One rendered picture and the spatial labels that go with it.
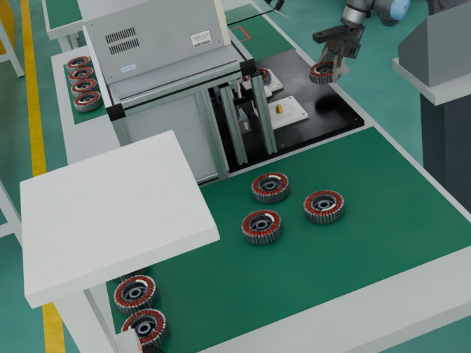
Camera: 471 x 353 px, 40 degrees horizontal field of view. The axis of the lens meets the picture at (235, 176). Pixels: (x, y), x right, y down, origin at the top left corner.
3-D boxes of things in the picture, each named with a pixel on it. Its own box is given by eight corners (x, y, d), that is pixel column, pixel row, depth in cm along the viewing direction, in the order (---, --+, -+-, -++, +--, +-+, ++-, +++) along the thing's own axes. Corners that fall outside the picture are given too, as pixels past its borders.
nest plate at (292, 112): (292, 98, 229) (291, 95, 228) (308, 117, 217) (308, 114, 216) (253, 112, 227) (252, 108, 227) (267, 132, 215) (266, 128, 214)
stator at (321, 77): (333, 66, 231) (332, 56, 229) (347, 78, 222) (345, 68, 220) (305, 75, 230) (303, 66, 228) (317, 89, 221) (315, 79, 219)
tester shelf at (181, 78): (199, 1, 240) (196, -11, 238) (256, 72, 186) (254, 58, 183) (85, 37, 235) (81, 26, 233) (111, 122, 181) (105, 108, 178)
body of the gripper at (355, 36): (355, 61, 222) (369, 28, 216) (333, 56, 218) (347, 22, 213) (345, 52, 228) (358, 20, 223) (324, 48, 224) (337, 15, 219)
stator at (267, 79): (268, 72, 245) (267, 64, 243) (275, 85, 236) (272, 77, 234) (240, 80, 245) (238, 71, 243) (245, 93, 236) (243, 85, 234)
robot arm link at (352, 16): (352, 10, 211) (340, 2, 218) (346, 23, 213) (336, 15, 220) (370, 15, 214) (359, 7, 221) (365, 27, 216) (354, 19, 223)
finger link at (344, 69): (350, 83, 220) (352, 57, 220) (336, 80, 217) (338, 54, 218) (345, 85, 222) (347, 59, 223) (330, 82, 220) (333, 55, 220)
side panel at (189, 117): (226, 173, 205) (202, 85, 186) (228, 178, 203) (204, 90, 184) (142, 203, 202) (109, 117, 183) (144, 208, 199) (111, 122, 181)
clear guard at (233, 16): (269, -1, 244) (266, -16, 241) (292, 19, 225) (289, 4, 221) (188, 26, 240) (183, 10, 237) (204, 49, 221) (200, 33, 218)
